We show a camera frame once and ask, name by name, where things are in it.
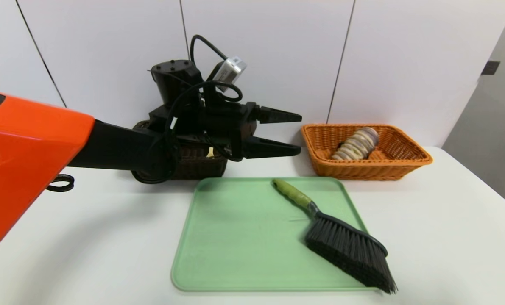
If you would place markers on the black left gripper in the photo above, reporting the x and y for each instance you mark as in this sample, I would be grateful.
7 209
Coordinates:
246 129

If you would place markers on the swirled purple bread roll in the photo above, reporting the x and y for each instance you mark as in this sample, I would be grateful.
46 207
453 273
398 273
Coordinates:
356 145

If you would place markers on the orange and black left arm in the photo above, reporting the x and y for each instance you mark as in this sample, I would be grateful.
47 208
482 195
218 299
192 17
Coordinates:
32 161

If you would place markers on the dark brown wicker basket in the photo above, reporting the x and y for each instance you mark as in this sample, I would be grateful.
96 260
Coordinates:
201 167

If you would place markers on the orange wicker basket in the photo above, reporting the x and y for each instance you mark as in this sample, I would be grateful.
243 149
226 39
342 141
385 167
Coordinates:
388 169

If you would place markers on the light green plastic tray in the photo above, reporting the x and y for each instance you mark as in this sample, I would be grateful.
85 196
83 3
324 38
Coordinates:
244 254

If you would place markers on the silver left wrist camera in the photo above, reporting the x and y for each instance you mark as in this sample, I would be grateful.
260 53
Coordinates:
231 70

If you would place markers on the dark wall bracket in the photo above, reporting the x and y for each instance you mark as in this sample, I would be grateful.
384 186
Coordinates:
489 68

